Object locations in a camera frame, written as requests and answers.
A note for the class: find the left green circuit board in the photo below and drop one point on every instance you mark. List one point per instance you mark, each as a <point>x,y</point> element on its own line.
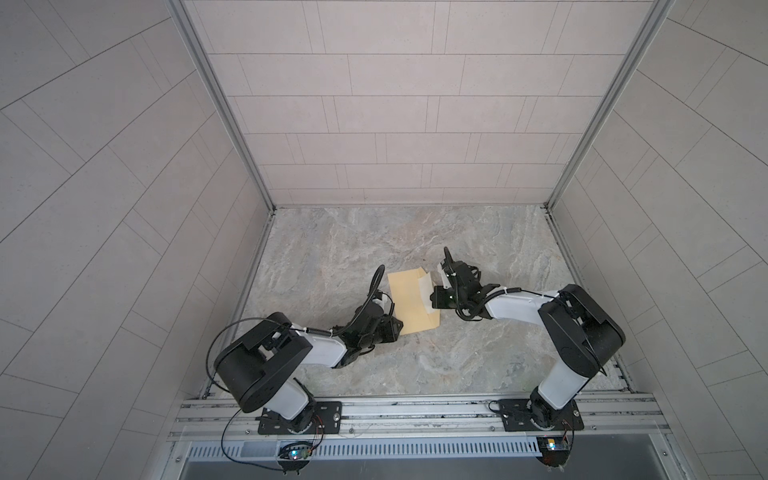
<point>296,451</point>

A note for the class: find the aluminium mounting rail frame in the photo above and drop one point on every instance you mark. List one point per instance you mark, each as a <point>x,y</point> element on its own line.
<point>423,416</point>

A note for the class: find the tan kraft paper envelope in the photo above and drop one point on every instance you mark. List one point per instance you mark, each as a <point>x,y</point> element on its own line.
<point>408,304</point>

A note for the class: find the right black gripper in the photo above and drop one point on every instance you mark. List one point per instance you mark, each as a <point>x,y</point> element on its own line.
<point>437,303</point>

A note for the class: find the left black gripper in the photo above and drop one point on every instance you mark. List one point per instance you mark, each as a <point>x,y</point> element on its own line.
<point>388,325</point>

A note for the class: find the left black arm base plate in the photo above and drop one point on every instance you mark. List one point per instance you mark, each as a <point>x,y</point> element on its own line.
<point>316,417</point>

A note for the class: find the white slotted cable duct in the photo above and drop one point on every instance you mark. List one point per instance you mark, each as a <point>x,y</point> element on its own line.
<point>381,448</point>

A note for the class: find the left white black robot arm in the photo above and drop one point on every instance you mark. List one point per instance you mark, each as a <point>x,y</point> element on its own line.
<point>257,369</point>

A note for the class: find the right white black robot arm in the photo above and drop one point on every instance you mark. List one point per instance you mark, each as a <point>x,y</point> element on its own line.
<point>584,335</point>

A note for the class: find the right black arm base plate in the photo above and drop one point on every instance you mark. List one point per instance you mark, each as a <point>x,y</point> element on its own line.
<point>525,415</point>

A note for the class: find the right circuit board module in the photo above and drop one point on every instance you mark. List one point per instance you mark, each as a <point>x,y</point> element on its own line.
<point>555,451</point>

